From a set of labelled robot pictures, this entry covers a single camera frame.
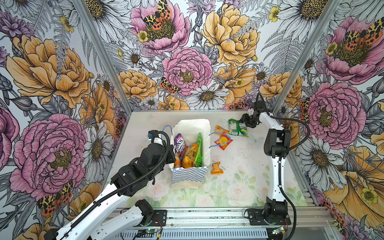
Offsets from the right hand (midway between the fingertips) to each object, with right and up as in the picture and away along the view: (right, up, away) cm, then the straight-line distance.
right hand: (242, 125), depth 111 cm
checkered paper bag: (-35, -25, -38) cm, 58 cm away
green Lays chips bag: (-32, -17, -31) cm, 48 cm away
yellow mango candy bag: (-38, -17, -29) cm, 50 cm away
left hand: (-44, -12, -42) cm, 62 cm away
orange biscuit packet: (-18, -3, -2) cm, 18 cm away
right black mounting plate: (-4, -45, -37) cm, 58 cm away
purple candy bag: (-43, -12, -22) cm, 50 cm away
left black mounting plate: (-52, -45, -37) cm, 78 cm away
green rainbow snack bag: (-5, -2, -2) cm, 6 cm away
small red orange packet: (-15, -9, -8) cm, 20 cm away
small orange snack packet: (-22, -26, -21) cm, 40 cm away
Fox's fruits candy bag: (-43, -20, -29) cm, 56 cm away
